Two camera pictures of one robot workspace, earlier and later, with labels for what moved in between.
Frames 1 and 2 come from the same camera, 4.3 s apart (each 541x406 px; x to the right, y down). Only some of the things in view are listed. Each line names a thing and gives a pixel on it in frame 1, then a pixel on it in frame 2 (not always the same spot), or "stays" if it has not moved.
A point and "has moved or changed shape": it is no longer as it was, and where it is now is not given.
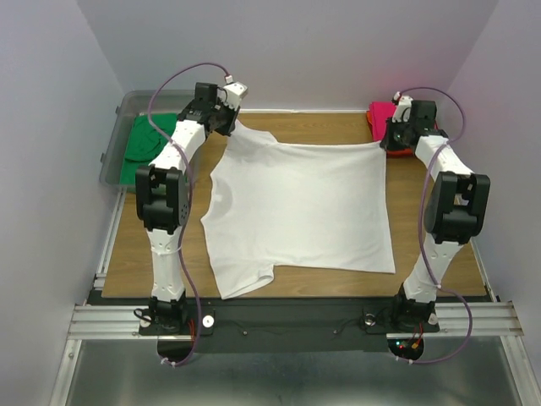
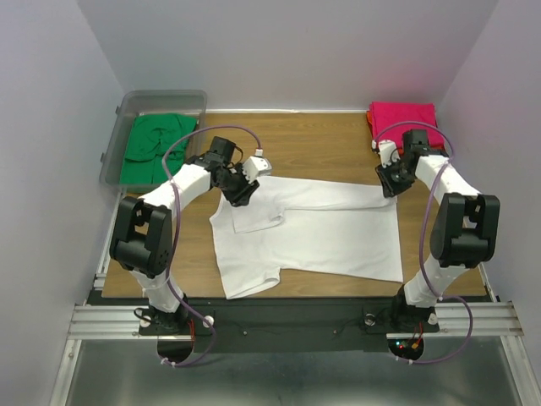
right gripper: x=391 y=138 -> x=390 y=181
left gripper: x=228 y=120 -> x=241 y=193
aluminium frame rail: x=457 y=320 stays
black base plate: x=290 y=324 stays
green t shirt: x=144 y=142 stays
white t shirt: x=273 y=204 has moved or changed shape
